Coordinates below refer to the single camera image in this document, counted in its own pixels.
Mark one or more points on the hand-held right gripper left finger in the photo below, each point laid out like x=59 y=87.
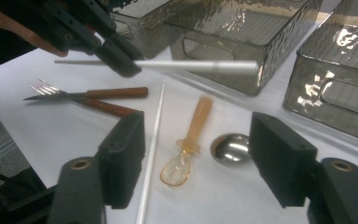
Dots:
x=122 y=158

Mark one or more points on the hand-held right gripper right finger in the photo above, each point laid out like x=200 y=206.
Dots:
x=282 y=161

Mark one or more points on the grey mesh bin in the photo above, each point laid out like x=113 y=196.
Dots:
x=338 y=93
x=149 y=34
x=230 y=62

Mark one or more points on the metal spoon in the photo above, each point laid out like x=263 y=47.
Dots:
x=230 y=149

